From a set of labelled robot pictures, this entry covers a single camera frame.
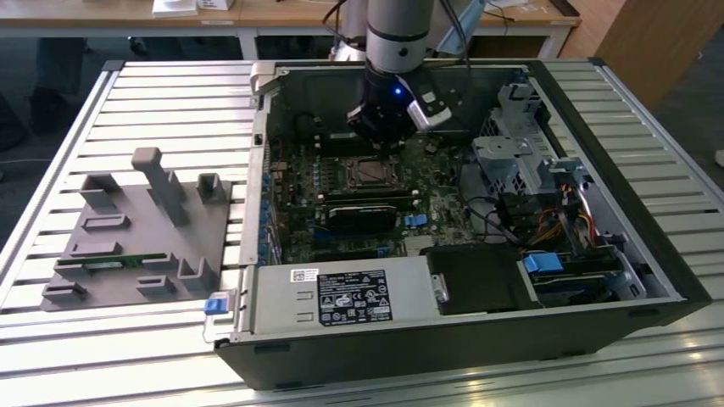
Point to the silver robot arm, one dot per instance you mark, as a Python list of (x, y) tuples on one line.
[(397, 38)]

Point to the CPU socket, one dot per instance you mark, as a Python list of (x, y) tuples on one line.
[(343, 185)]

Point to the round coin battery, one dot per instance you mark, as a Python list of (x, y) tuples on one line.
[(431, 147)]

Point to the green motherboard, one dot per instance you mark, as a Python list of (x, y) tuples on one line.
[(442, 203)]

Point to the metal drive cage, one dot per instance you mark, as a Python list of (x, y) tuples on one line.
[(503, 161)]

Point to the graphics card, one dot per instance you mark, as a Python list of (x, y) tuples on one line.
[(362, 220)]

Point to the blue board connector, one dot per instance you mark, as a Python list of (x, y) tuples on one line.
[(415, 221)]

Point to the grey case release latch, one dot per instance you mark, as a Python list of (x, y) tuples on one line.
[(263, 78)]

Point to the silver finned heat sink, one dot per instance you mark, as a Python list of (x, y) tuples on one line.
[(418, 245)]

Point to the pale blue teach pendant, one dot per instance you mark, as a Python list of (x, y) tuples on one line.
[(475, 17)]

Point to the black plastic shroud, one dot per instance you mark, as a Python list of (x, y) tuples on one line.
[(481, 275)]

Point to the small white box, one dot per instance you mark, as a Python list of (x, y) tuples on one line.
[(217, 4)]

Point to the blue disk carrier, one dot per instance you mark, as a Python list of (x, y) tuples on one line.
[(542, 263)]

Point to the silver power supply unit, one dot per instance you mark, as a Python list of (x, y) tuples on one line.
[(271, 297)]

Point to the wooden cabinet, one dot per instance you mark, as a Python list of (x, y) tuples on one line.
[(651, 42)]

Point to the grey parts rack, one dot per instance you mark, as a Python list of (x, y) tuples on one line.
[(142, 237)]

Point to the blue case latch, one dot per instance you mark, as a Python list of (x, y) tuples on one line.
[(217, 306)]

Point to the green RAM stick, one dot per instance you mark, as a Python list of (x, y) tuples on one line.
[(133, 259)]

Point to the black open PC case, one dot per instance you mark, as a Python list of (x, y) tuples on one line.
[(397, 360)]

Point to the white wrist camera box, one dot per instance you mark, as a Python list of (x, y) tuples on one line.
[(433, 112)]

